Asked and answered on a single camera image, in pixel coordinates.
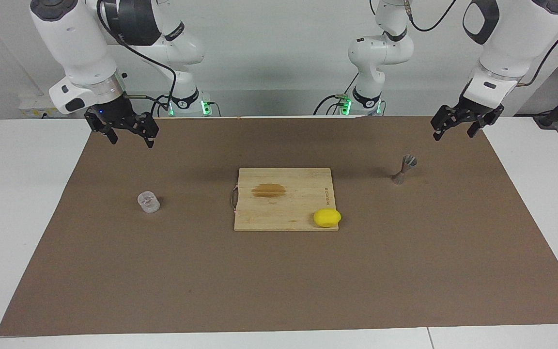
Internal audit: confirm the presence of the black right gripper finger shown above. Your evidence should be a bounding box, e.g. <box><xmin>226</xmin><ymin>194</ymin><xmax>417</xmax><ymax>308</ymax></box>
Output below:
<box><xmin>134</xmin><ymin>112</ymin><xmax>159</xmax><ymax>148</ymax></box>
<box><xmin>96</xmin><ymin>124</ymin><xmax>118</xmax><ymax>144</ymax></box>

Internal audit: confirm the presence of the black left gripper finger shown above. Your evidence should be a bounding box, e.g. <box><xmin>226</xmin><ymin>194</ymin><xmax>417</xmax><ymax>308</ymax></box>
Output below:
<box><xmin>467</xmin><ymin>114</ymin><xmax>498</xmax><ymax>138</ymax></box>
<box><xmin>430</xmin><ymin>106</ymin><xmax>460</xmax><ymax>141</ymax></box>

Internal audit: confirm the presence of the metal jigger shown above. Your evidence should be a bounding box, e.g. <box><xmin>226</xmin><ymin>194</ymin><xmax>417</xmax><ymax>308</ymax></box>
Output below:
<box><xmin>391</xmin><ymin>155</ymin><xmax>418</xmax><ymax>185</ymax></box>

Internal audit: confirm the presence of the small clear glass cup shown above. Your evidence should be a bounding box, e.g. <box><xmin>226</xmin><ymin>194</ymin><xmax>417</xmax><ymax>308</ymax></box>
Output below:
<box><xmin>137</xmin><ymin>191</ymin><xmax>161</xmax><ymax>214</ymax></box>

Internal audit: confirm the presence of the white power strip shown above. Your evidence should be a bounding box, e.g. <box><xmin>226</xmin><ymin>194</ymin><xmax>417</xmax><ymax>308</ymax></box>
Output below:
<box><xmin>19</xmin><ymin>95</ymin><xmax>62</xmax><ymax>118</ymax></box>

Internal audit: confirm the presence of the brown table mat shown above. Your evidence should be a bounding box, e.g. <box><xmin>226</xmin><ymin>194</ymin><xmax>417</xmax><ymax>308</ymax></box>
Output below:
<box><xmin>0</xmin><ymin>116</ymin><xmax>558</xmax><ymax>336</ymax></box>

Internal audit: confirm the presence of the yellow lemon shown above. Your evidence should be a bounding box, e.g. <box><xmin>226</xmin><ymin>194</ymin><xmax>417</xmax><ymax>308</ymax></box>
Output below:
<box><xmin>313</xmin><ymin>208</ymin><xmax>342</xmax><ymax>228</ymax></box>

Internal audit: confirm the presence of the wooden cutting board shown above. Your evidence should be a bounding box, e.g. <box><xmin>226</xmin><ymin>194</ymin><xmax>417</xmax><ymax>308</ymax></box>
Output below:
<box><xmin>231</xmin><ymin>168</ymin><xmax>339</xmax><ymax>232</ymax></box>

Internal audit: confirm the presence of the black base cable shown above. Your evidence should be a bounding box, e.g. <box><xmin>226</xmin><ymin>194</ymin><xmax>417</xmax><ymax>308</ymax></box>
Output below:
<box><xmin>151</xmin><ymin>94</ymin><xmax>173</xmax><ymax>117</ymax></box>
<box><xmin>314</xmin><ymin>73</ymin><xmax>359</xmax><ymax>115</ymax></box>

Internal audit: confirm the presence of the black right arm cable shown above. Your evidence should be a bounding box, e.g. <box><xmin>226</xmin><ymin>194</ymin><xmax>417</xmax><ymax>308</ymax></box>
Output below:
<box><xmin>96</xmin><ymin>0</ymin><xmax>178</xmax><ymax>117</ymax></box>

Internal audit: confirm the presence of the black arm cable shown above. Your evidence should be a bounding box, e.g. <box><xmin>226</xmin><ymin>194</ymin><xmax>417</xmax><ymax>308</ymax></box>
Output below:
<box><xmin>96</xmin><ymin>0</ymin><xmax>178</xmax><ymax>117</ymax></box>
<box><xmin>369</xmin><ymin>0</ymin><xmax>558</xmax><ymax>88</ymax></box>

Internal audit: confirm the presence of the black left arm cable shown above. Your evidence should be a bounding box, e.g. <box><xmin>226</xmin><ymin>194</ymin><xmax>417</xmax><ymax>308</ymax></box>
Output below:
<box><xmin>369</xmin><ymin>0</ymin><xmax>558</xmax><ymax>88</ymax></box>

